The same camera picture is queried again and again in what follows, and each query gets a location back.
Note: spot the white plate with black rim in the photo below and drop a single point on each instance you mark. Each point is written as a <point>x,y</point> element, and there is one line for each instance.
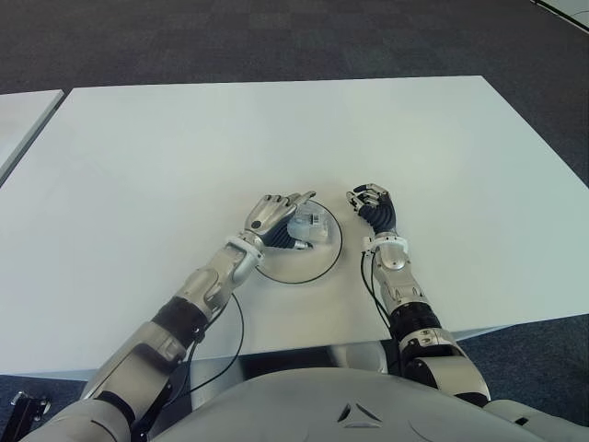
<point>299,266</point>

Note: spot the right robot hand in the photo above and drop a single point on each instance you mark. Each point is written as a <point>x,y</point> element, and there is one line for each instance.
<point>382,214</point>

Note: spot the black metal bracket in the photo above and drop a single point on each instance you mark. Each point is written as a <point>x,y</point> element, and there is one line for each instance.
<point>27,410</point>

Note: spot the clear plastic water bottle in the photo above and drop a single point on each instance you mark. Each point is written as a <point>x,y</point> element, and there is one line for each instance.
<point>318,226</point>

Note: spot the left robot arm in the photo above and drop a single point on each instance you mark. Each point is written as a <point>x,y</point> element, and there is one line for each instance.
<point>216,281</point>

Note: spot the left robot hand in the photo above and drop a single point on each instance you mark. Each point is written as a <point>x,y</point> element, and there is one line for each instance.
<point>269,216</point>

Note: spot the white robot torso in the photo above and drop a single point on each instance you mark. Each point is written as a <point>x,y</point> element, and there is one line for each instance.
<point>322,405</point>

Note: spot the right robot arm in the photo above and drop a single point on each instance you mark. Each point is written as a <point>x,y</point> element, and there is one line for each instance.
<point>396,260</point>

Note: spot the white neighbouring table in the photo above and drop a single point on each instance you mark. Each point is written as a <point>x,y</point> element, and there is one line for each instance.
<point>568,8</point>
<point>23,119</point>

